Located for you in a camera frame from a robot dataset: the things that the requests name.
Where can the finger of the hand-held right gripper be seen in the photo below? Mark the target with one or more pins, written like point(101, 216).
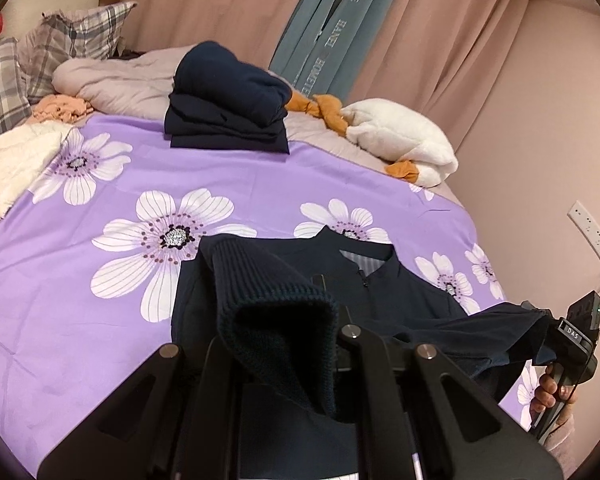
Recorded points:
point(540, 311)

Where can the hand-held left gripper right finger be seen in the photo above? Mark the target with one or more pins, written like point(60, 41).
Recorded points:
point(405, 400)

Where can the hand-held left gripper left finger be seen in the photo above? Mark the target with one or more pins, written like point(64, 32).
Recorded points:
point(180, 410)

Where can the navy blue jacket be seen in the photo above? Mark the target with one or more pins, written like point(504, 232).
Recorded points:
point(290, 320)

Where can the person's right forearm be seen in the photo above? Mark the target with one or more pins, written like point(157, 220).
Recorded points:
point(565, 435)

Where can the stack of folded navy clothes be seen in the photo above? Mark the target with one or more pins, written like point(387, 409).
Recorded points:
point(225, 105)

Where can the person's right hand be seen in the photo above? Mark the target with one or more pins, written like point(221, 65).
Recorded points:
point(546, 392)

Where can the purple floral bed sheet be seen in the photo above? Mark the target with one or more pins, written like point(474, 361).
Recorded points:
point(105, 285)

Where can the white goose plush toy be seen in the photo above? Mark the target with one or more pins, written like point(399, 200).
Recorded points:
point(405, 135)

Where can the pink curtain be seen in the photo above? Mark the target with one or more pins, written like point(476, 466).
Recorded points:
point(215, 0)
point(445, 35)

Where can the white fluffy cloth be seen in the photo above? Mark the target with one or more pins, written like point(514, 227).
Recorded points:
point(17, 165)

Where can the peach cloth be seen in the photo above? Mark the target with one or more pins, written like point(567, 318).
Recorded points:
point(62, 109)

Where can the pale pink quilt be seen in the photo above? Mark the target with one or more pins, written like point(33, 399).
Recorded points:
point(120, 82)

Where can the grey-blue curtain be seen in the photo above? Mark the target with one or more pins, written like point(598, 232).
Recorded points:
point(330, 25)

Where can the plaid pillow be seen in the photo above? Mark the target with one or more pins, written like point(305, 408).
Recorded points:
point(75, 40)
point(2, 90)

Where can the white wall socket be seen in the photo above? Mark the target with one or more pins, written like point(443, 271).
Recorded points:
point(594, 232)

